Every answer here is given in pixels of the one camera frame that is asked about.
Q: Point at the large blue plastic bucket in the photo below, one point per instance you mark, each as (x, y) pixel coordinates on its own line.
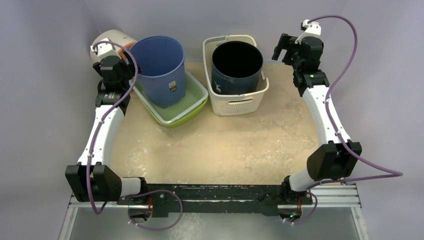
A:
(162, 63)

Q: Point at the white green strainer tray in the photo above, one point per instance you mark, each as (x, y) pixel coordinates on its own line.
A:
(196, 96)

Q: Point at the white cylindrical drawer box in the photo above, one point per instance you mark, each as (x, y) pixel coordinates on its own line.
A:
(115, 36)

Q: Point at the dark navy round bin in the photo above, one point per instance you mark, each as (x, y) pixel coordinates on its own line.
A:
(236, 68)

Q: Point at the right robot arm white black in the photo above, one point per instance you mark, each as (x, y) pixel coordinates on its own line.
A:
(334, 159)

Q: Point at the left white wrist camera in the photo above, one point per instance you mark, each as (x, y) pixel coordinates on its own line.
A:
(101, 51)

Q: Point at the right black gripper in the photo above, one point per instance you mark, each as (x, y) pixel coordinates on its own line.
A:
(286, 50)

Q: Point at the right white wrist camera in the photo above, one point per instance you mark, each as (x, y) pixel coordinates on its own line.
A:
(310, 29)

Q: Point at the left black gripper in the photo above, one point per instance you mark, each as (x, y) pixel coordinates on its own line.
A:
(131, 69)

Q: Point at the aluminium rail frame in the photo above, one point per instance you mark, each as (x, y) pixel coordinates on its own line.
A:
(334, 215)

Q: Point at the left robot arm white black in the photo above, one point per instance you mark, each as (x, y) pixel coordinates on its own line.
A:
(91, 178)

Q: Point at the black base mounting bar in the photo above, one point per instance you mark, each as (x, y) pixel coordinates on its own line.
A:
(268, 200)

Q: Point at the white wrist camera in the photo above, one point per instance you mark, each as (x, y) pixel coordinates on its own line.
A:
(310, 29)
(101, 51)

